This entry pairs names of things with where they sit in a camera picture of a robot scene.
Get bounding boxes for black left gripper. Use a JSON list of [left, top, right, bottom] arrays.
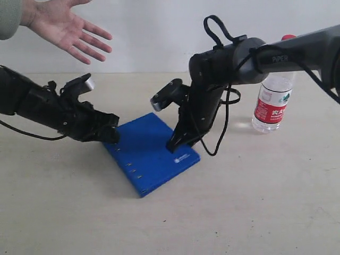
[[53, 101, 120, 144]]

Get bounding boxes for clear water bottle red label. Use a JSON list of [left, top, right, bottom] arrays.
[[251, 34, 298, 135]]

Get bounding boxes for green knit sleeve forearm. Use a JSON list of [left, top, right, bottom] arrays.
[[0, 0, 23, 40]]

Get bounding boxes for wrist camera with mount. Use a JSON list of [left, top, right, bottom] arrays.
[[47, 73, 95, 106], [150, 78, 190, 112]]

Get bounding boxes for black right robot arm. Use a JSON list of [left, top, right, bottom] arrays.
[[166, 25, 339, 152]]

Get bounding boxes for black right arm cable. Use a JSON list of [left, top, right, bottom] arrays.
[[191, 14, 340, 156]]

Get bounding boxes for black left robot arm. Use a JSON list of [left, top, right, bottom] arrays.
[[1, 65, 120, 144]]

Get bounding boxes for blue ring binder notebook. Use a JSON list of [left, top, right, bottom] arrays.
[[103, 113, 201, 198]]

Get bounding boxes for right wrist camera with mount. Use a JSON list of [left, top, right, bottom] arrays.
[[150, 78, 190, 112]]

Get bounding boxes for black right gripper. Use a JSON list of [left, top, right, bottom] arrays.
[[166, 87, 222, 152]]

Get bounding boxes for person's open bare hand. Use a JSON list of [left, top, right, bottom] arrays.
[[20, 1, 113, 65]]

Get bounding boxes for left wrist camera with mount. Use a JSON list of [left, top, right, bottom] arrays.
[[47, 73, 95, 106]]

